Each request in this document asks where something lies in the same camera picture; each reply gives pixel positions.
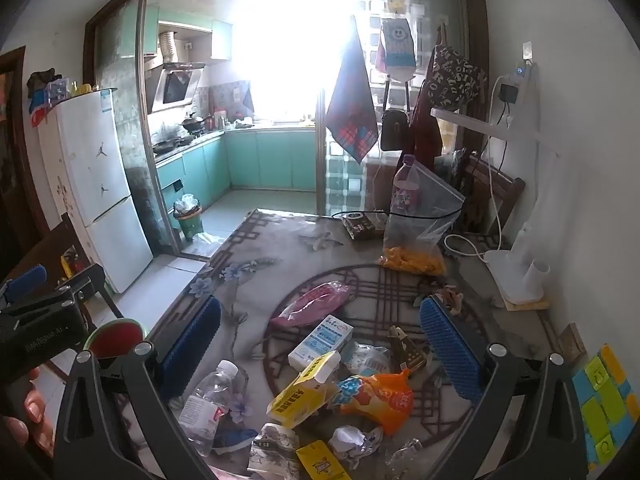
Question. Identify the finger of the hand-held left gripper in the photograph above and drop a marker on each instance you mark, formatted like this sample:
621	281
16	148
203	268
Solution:
82	282
26	281

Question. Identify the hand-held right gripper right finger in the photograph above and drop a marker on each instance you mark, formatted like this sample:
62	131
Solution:
450	345

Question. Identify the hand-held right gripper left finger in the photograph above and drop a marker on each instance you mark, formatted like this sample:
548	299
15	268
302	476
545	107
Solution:
192	345

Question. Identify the red bucket with green rim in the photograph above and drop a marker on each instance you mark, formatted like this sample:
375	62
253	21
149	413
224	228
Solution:
117	337

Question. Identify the white blue medicine box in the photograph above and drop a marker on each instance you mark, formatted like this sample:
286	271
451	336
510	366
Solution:
322	340

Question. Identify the black shoulder bag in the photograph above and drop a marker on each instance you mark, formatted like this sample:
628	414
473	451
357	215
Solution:
393	130

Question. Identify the person's left hand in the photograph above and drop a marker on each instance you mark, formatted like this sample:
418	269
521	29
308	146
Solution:
35	405

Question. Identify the yellow plastic container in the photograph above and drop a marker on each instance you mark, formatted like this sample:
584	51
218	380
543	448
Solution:
70	262

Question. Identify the brown triangular wrapper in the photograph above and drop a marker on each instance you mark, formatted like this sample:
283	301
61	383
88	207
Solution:
407	352

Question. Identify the carved dark wooden chair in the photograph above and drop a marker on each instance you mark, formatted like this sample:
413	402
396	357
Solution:
50	245

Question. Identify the pile of shell scraps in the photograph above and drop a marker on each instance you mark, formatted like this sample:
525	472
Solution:
447	297

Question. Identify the crushed clear plastic bottle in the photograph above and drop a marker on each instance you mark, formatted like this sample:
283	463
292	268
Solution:
210	405

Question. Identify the clear plastic wrapper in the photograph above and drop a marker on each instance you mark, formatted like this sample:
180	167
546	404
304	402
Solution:
367	357

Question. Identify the wooden coaster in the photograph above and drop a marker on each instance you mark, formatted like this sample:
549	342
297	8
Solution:
525	305

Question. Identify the orange snack bag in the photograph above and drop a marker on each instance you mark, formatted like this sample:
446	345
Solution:
380	400

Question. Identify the zip bag of orange snacks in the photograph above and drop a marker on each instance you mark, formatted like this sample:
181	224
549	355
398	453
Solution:
415	255

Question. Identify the white desk lamp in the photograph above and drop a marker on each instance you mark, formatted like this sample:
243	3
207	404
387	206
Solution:
515	272

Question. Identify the blue face mask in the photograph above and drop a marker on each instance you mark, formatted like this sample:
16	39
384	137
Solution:
235	439

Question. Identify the clear plastic bag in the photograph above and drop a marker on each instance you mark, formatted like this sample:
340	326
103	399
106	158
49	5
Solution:
207	238

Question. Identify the white refrigerator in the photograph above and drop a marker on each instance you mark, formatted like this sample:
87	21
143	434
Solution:
95	170

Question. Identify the yellow cardboard box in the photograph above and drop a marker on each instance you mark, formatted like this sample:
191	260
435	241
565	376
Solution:
297	400

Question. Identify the crumpled clear plastic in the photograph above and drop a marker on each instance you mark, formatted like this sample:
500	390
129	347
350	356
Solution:
405	455

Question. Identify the dark wooden door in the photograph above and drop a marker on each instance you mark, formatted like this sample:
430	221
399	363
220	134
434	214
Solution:
12	160

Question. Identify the floral printed tablecloth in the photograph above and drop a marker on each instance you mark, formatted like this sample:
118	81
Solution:
280	260

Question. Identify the green kitchen waste bin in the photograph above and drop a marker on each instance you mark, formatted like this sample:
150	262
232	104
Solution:
189	220

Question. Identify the pink plastic wrapper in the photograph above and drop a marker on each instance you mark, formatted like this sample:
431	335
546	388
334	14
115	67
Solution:
310	305

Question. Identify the landscape print cigarette pack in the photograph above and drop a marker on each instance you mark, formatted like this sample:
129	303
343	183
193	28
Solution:
272	452

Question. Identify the crumpled foil wrapper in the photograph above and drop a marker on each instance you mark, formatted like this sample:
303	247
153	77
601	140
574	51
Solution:
352	442

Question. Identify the black remote-like device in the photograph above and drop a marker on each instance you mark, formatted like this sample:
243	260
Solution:
362	226

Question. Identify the plain back wooden chair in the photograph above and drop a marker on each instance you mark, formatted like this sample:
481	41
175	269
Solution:
500	195

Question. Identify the purple label plastic bottle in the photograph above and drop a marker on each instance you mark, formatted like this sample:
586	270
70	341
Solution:
406	190

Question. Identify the red blue packet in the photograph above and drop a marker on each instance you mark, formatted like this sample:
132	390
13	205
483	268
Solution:
37	116

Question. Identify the yellow small box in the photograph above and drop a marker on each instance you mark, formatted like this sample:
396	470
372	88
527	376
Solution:
605	405

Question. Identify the yellow star print packet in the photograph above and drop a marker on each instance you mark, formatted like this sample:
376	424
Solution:
322	462

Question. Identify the clear blue plastic box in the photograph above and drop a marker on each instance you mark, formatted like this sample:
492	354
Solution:
57	91

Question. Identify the black wok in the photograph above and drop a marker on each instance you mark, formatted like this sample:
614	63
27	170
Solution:
192	122

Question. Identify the teal kitchen base cabinets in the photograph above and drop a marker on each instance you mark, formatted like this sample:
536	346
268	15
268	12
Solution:
260	157

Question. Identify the dark cloth bundle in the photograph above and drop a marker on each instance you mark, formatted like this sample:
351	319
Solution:
42	80

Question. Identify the dark red garment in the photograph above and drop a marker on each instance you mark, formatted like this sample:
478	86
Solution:
425	135

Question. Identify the steel range hood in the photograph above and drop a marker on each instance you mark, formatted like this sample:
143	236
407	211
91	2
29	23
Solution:
177	87

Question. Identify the plaid hanging towel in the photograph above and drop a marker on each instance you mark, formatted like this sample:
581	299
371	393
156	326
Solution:
350	115

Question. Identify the black power adapter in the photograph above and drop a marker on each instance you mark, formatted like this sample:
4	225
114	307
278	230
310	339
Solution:
509	93

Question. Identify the letter print cloth bag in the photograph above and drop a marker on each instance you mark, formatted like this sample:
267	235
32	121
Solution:
457	80

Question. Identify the smiley print hanging bag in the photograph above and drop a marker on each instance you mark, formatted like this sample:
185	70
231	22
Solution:
397	47

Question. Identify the brown wall socket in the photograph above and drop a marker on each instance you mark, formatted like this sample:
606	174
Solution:
572	340

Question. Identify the silver exhaust duct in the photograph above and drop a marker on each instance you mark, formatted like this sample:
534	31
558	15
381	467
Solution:
169	47

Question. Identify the teal wall cabinet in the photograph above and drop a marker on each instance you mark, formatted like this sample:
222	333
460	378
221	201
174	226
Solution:
221	40

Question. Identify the white wall charger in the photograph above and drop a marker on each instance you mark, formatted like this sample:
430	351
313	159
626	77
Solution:
525	72

